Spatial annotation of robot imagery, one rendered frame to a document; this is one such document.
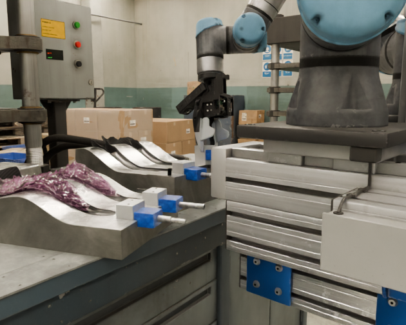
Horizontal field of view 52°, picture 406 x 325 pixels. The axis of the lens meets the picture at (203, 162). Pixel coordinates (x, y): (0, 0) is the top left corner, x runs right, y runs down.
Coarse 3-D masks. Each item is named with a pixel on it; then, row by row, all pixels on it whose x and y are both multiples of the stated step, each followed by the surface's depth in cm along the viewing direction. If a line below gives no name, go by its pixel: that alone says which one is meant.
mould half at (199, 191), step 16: (112, 144) 128; (128, 144) 129; (144, 144) 133; (80, 160) 119; (96, 160) 115; (112, 160) 116; (144, 160) 124; (176, 160) 130; (112, 176) 112; (128, 176) 108; (144, 176) 105; (160, 176) 102; (176, 176) 100; (176, 192) 100; (192, 192) 105; (208, 192) 111
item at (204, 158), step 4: (196, 148) 113; (204, 148) 112; (208, 148) 113; (196, 152) 113; (200, 152) 112; (204, 152) 112; (208, 152) 111; (196, 156) 113; (200, 156) 112; (204, 156) 112; (208, 156) 111; (196, 160) 114; (200, 160) 113; (204, 160) 112; (208, 160) 113; (196, 164) 114; (200, 164) 113; (204, 164) 112; (208, 164) 113
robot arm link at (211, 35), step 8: (200, 24) 112; (208, 24) 111; (216, 24) 111; (200, 32) 112; (208, 32) 111; (216, 32) 111; (224, 32) 111; (200, 40) 112; (208, 40) 111; (216, 40) 111; (224, 40) 111; (200, 48) 112; (208, 48) 111; (216, 48) 111; (224, 48) 112; (200, 56) 112; (216, 56) 113
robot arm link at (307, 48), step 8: (304, 32) 60; (304, 40) 61; (312, 40) 58; (376, 40) 58; (304, 48) 61; (312, 48) 60; (320, 48) 58; (328, 48) 56; (360, 48) 57; (368, 48) 58; (376, 48) 59; (304, 56) 61; (312, 56) 60; (320, 56) 59; (376, 56) 59
